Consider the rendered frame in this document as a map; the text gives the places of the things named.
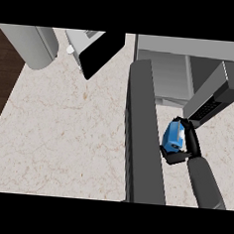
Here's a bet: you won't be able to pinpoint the grey microwave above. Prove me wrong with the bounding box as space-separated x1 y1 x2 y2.
128 34 234 132

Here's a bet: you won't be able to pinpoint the dark grey microwave door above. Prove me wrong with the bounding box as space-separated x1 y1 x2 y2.
117 58 178 206

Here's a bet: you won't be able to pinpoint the blue milk carton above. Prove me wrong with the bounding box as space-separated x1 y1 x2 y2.
161 120 186 154

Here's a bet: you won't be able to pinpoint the pale grey cylinder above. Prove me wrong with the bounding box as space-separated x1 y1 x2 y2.
0 23 61 72

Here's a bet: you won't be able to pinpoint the grey toaster oven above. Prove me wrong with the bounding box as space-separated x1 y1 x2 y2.
60 29 127 83

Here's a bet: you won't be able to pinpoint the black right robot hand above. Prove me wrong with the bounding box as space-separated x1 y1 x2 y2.
158 115 205 169

